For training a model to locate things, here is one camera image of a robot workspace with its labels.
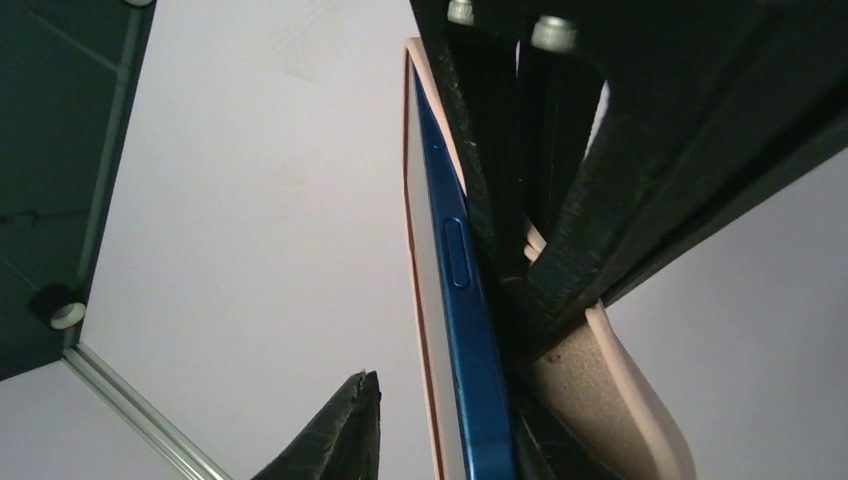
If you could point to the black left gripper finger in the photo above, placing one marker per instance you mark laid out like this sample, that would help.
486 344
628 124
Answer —
342 440

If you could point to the aluminium enclosure frame post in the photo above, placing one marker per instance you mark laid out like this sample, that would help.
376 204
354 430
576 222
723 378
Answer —
148 423

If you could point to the phone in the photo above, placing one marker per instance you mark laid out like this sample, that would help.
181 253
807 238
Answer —
467 403

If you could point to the pink silicone phone case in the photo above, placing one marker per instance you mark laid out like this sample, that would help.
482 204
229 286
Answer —
584 410

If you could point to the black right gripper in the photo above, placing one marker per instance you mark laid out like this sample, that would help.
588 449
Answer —
642 126

